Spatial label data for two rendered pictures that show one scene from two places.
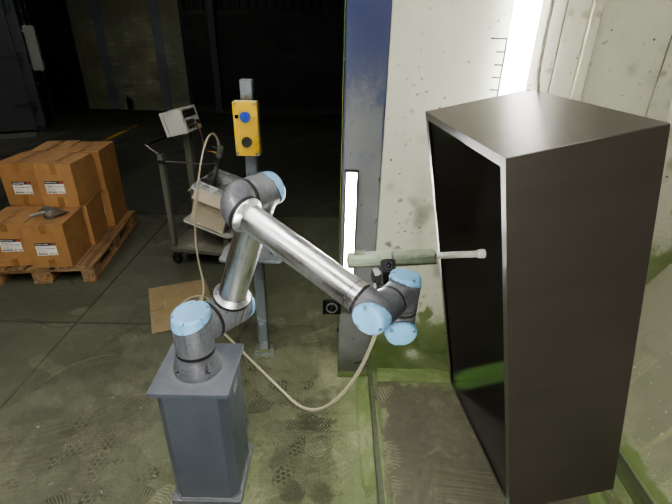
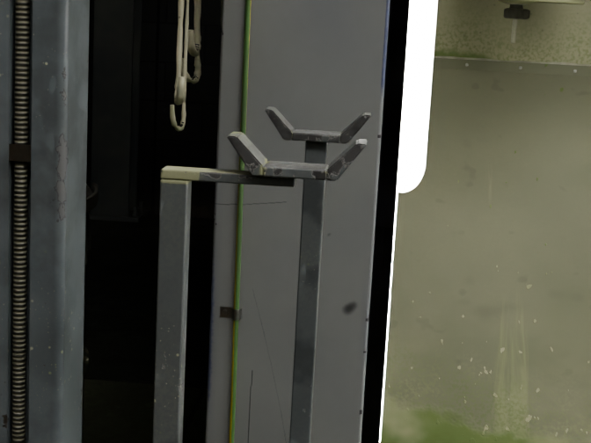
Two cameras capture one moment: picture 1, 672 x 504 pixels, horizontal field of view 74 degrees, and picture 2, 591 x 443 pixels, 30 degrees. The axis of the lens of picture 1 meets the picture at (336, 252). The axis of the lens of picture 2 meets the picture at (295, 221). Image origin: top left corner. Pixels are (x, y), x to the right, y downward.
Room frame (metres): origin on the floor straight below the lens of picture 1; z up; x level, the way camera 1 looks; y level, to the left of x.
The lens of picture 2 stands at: (2.03, 1.17, 1.18)
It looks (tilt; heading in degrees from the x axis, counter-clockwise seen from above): 10 degrees down; 274
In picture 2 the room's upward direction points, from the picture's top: 3 degrees clockwise
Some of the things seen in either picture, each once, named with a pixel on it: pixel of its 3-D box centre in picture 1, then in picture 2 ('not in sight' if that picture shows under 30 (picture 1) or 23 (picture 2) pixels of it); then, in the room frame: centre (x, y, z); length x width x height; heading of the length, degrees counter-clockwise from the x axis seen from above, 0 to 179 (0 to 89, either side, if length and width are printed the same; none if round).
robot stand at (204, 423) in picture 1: (207, 423); not in sight; (1.38, 0.54, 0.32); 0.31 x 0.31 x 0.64; 0
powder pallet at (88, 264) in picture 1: (72, 243); not in sight; (3.62, 2.40, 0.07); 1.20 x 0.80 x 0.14; 7
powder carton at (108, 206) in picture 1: (102, 201); not in sight; (4.04, 2.27, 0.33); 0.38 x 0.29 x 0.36; 7
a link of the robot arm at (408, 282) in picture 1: (401, 293); not in sight; (1.06, -0.19, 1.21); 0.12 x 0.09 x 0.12; 144
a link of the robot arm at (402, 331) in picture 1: (398, 322); not in sight; (1.07, -0.19, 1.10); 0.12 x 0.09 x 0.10; 4
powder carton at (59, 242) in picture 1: (58, 236); not in sight; (3.23, 2.24, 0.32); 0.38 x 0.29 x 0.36; 7
